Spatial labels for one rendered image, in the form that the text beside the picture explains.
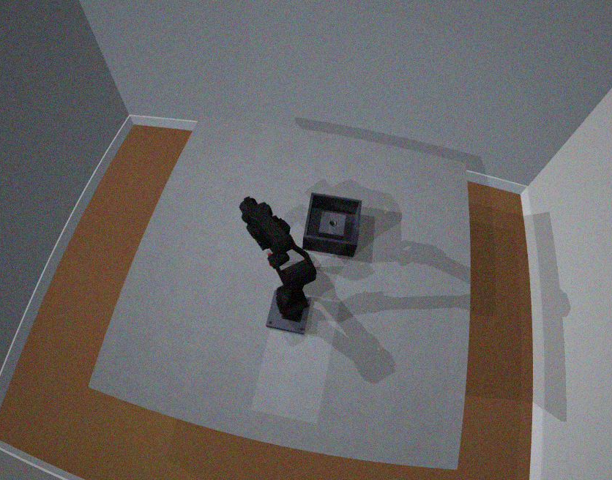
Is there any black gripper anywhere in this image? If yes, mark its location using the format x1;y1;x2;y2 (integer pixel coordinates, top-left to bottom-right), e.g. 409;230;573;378
246;225;290;269

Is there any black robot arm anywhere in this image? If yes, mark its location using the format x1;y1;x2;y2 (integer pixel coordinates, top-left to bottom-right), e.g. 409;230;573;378
239;196;317;323

